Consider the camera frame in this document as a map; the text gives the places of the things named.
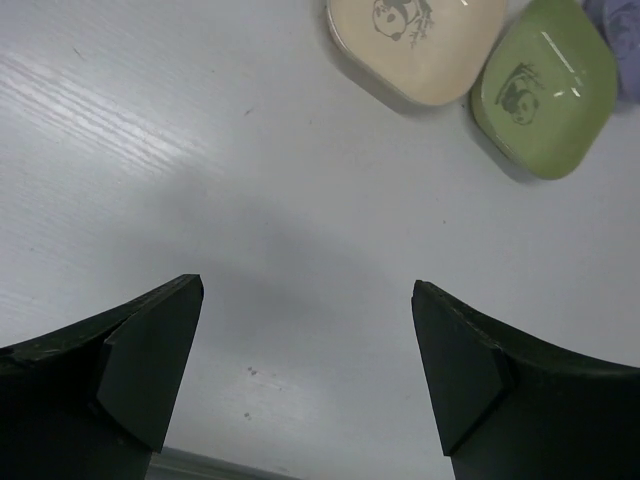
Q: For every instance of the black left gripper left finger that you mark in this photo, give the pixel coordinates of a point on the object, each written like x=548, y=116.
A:
x=94, y=399

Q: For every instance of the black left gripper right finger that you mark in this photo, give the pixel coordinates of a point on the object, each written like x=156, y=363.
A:
x=508, y=405

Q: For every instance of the green panda plate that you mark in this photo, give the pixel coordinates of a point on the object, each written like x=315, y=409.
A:
x=547, y=90

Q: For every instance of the cream panda plate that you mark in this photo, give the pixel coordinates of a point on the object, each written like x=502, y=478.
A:
x=430, y=52

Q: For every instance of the purple panda plate right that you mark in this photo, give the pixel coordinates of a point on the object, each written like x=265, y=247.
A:
x=618, y=23

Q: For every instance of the aluminium table edge rail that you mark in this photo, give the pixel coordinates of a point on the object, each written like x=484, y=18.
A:
x=172, y=463

